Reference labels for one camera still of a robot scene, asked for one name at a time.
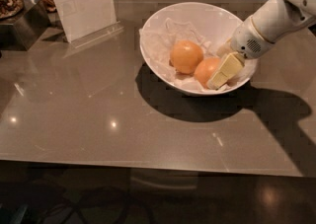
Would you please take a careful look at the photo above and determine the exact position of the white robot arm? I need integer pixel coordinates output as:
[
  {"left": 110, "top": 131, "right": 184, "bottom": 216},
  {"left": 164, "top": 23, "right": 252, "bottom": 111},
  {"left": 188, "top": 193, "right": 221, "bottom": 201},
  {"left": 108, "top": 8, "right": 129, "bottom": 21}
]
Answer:
[{"left": 206, "top": 0, "right": 316, "bottom": 90}]

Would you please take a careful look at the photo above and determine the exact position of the white sign in acrylic holder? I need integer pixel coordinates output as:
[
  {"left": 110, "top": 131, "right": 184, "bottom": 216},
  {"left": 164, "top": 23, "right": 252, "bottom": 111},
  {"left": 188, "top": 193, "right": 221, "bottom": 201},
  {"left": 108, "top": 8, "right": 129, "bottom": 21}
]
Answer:
[{"left": 53, "top": 0, "right": 123, "bottom": 48}]

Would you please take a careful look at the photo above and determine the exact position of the white ceramic bowl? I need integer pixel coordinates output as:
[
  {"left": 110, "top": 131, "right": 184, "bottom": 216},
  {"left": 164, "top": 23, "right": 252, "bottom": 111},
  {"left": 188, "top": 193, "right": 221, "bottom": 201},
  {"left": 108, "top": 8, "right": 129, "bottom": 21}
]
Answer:
[{"left": 139, "top": 1, "right": 261, "bottom": 97}]

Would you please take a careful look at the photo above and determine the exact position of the orange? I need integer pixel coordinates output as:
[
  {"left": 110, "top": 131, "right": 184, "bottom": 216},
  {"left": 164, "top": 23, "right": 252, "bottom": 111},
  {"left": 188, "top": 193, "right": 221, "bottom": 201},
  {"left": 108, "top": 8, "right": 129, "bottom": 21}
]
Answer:
[
  {"left": 170, "top": 40, "right": 203, "bottom": 74},
  {"left": 194, "top": 57, "right": 220, "bottom": 88}
]

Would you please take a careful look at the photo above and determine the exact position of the white paper napkin liner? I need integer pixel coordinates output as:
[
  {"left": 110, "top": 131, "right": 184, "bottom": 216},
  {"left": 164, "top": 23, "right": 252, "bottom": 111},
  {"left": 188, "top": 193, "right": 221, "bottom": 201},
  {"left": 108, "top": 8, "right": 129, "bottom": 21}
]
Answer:
[{"left": 140, "top": 17, "right": 258, "bottom": 95}]

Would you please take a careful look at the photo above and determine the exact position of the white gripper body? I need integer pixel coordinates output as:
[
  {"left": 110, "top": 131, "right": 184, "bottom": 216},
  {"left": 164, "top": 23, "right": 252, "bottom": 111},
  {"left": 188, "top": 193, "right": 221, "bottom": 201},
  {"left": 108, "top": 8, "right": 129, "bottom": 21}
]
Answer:
[{"left": 229, "top": 17, "right": 274, "bottom": 59}]

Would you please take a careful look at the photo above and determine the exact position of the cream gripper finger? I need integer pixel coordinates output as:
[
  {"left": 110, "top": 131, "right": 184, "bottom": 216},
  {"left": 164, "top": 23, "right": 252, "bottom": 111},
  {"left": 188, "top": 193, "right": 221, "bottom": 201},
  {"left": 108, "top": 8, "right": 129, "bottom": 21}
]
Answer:
[
  {"left": 216, "top": 39, "right": 234, "bottom": 57},
  {"left": 206, "top": 52, "right": 245, "bottom": 90}
]

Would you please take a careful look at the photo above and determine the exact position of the stainless steel box stand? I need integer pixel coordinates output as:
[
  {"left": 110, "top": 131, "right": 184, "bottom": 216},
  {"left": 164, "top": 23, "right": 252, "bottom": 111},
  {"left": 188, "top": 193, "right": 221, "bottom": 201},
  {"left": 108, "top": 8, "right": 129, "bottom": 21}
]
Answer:
[{"left": 0, "top": 0, "right": 50, "bottom": 51}]

